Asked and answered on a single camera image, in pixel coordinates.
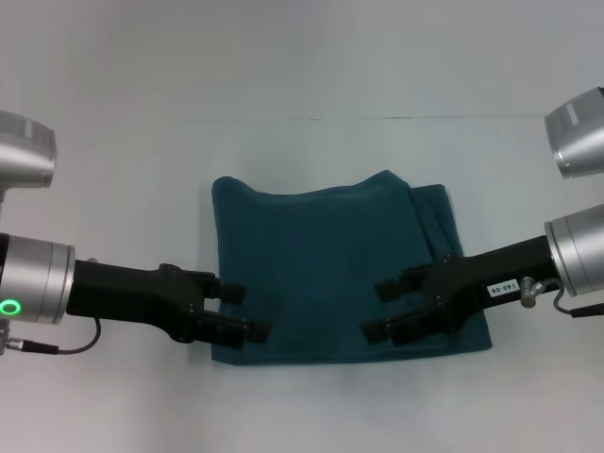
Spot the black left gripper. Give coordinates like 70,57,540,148
65,259,273,350

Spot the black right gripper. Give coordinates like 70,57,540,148
361,234,561,348

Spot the teal blue t-shirt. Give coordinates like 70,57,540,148
210,169,495,367

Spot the left arm cable with plug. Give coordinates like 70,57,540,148
0,318,101,356

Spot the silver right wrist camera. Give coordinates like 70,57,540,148
545,86,604,180

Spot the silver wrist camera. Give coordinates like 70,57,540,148
0,110,59,191
545,86,604,180

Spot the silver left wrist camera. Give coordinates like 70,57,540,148
0,110,59,191

